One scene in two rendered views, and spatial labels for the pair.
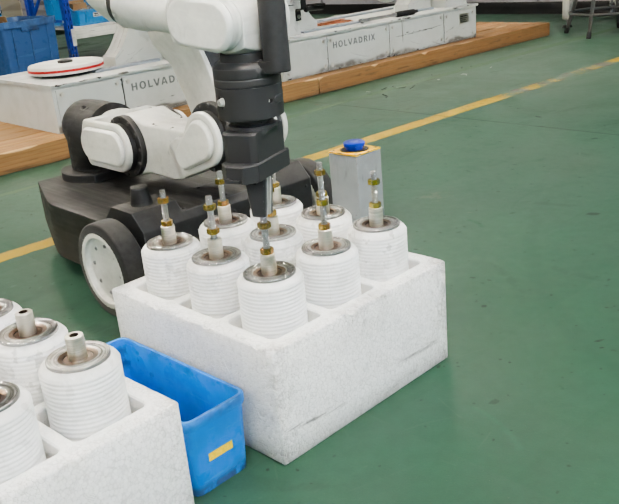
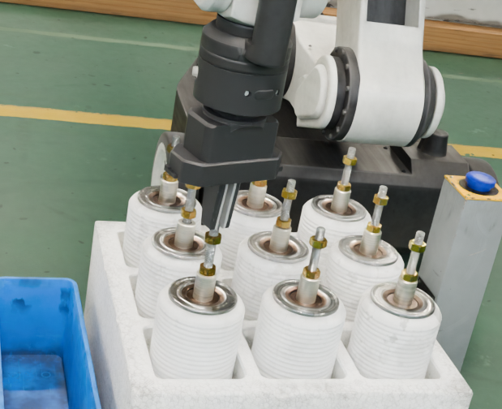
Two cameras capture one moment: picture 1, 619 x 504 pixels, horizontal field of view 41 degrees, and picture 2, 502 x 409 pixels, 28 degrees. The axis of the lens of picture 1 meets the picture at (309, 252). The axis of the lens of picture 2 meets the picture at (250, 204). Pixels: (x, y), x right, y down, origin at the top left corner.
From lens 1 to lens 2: 0.46 m
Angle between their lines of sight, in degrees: 24
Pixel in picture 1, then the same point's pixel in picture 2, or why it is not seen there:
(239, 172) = (179, 164)
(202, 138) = (316, 90)
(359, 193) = (453, 246)
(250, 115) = (216, 101)
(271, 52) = (258, 36)
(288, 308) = (194, 350)
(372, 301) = (321, 395)
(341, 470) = not seen: outside the picture
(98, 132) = not seen: hidden behind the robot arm
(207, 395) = (84, 396)
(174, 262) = (151, 226)
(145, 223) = not seen: hidden behind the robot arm
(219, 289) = (159, 284)
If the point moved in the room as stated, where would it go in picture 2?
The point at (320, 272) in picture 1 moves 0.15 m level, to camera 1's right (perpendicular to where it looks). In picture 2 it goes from (272, 326) to (397, 383)
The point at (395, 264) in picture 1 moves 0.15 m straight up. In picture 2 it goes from (395, 363) to (427, 247)
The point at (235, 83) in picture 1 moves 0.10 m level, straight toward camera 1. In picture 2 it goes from (210, 55) to (156, 77)
